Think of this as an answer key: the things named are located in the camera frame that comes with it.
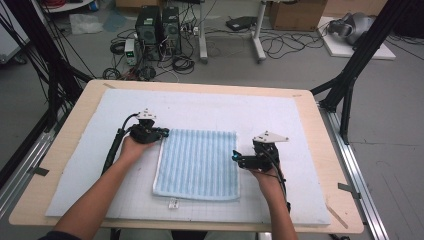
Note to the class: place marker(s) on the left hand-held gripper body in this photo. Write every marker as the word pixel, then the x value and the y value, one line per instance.
pixel 145 133

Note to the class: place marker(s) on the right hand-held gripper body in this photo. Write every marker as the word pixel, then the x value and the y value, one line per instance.
pixel 265 160

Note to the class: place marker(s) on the blue striped towel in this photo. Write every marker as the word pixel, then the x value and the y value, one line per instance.
pixel 196 163

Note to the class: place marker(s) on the person's left hand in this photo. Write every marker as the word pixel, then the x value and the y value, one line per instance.
pixel 135 150

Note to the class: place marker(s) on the person's right hand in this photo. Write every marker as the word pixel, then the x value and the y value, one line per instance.
pixel 271 183

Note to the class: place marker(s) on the white grid mat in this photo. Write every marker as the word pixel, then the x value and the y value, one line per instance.
pixel 206 110

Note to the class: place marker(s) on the white power supply box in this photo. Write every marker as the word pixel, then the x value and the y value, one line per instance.
pixel 130 51

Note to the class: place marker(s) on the black tape piece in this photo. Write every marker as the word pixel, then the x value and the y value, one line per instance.
pixel 39 171
pixel 348 189

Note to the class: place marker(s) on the thin wooden stick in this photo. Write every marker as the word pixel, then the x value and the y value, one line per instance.
pixel 336 216

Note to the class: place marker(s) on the wide black computer tower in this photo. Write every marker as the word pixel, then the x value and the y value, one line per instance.
pixel 148 31

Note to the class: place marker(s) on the narrow black computer tower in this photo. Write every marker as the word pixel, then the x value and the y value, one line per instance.
pixel 171 30

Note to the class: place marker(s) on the white desk leg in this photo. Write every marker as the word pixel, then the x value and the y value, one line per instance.
pixel 257 36
pixel 202 33

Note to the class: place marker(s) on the white plastic bag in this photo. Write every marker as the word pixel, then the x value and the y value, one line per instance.
pixel 85 24

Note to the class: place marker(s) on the black flat device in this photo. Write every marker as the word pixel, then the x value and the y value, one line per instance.
pixel 240 22

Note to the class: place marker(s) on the white floor board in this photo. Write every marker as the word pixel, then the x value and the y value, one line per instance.
pixel 340 50

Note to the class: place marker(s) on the person's dark sleeve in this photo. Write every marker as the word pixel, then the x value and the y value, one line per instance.
pixel 60 236

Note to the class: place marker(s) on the large cardboard box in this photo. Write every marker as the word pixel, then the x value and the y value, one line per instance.
pixel 296 15

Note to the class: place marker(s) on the grey headset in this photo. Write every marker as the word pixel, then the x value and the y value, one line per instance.
pixel 353 26

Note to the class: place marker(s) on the aluminium rail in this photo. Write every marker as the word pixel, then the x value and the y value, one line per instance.
pixel 358 180
pixel 23 170

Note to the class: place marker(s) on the black frame strut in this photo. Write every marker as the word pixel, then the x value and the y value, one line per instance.
pixel 40 43
pixel 363 50

